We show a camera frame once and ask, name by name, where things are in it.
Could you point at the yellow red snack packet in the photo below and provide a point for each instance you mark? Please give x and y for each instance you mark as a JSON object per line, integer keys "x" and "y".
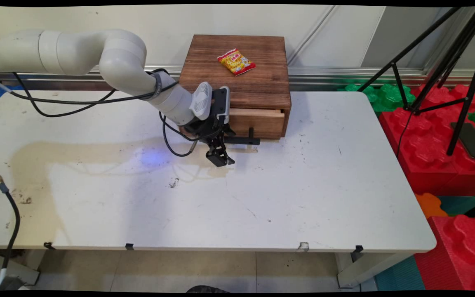
{"x": 236, "y": 62}

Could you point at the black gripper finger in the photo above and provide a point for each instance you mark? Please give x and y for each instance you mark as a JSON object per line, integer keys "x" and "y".
{"x": 219, "y": 154}
{"x": 228, "y": 132}

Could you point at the aluminium wall rail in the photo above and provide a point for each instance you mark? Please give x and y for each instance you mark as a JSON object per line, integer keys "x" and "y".
{"x": 344, "y": 76}

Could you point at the white table leg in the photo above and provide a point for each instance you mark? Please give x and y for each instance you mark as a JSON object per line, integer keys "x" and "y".
{"x": 19, "y": 270}
{"x": 365, "y": 270}

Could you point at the large green foam block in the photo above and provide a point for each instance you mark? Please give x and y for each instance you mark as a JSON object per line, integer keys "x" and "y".
{"x": 386, "y": 99}

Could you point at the black table edge clip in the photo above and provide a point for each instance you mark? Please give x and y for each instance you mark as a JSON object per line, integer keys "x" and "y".
{"x": 130, "y": 246}
{"x": 49, "y": 245}
{"x": 358, "y": 248}

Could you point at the brown wooden drawer cabinet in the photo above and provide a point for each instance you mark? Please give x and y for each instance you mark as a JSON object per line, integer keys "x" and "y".
{"x": 241, "y": 88}

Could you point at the black tripod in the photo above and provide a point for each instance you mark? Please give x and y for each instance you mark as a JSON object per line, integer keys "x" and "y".
{"x": 460, "y": 49}

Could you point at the teal foam floor mat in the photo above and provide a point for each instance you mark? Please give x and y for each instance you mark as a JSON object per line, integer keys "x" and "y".
{"x": 400, "y": 276}

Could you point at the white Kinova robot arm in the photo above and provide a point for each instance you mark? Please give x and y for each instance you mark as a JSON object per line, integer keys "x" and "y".
{"x": 76, "y": 51}

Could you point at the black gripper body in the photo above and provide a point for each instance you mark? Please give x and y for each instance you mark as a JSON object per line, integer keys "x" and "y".
{"x": 204, "y": 130}

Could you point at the dark round object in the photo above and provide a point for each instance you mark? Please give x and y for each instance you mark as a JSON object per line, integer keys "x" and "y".
{"x": 207, "y": 289}

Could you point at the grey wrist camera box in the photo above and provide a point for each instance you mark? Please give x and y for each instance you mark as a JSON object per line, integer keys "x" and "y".
{"x": 221, "y": 103}

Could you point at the orange foam block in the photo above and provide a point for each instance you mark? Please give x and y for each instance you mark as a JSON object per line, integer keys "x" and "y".
{"x": 430, "y": 205}

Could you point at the white tape scrap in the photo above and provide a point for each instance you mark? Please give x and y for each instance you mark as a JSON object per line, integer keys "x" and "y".
{"x": 303, "y": 246}

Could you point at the large red foam block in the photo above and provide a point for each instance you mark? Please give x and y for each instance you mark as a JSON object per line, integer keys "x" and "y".
{"x": 427, "y": 152}

